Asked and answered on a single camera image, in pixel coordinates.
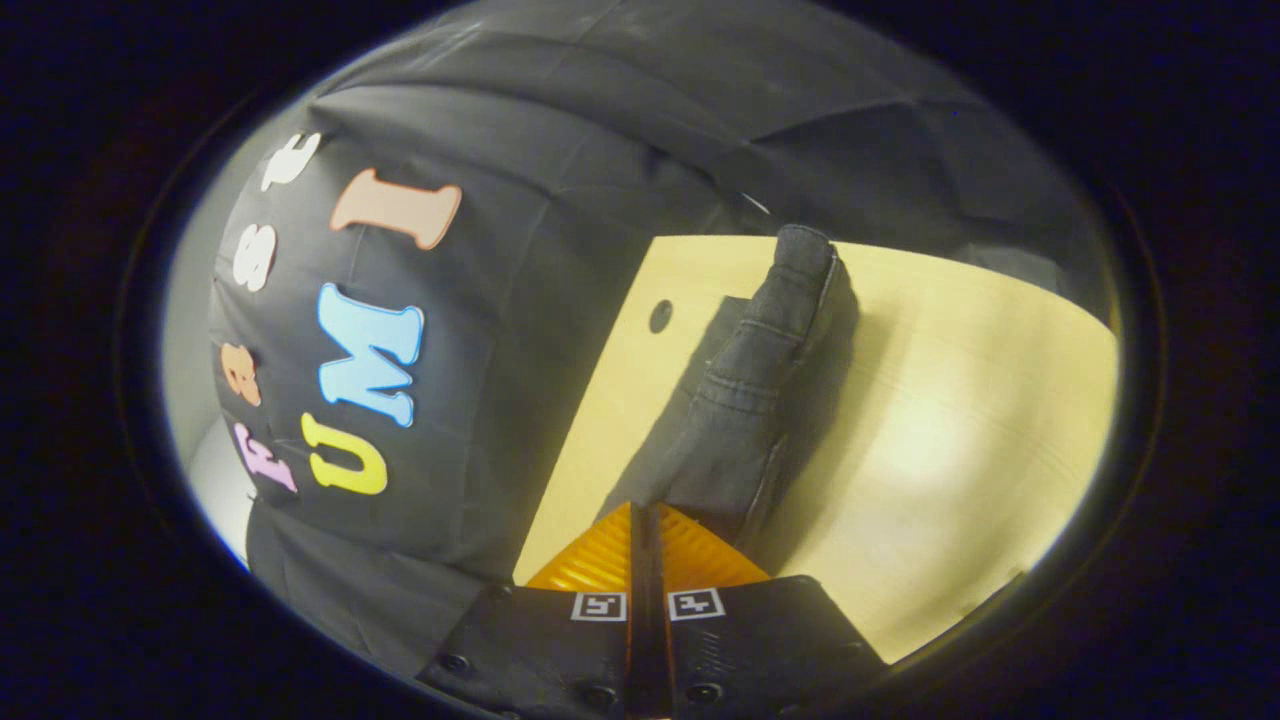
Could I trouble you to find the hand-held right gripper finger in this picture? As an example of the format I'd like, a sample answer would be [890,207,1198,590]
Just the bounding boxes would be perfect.
[645,502,888,720]
[415,502,644,720]

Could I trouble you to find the black jeans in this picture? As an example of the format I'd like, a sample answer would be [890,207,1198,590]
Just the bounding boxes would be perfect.
[598,224,863,549]

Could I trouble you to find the black backdrop cloth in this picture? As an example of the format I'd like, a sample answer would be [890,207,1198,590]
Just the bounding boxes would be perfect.
[205,0,1116,681]

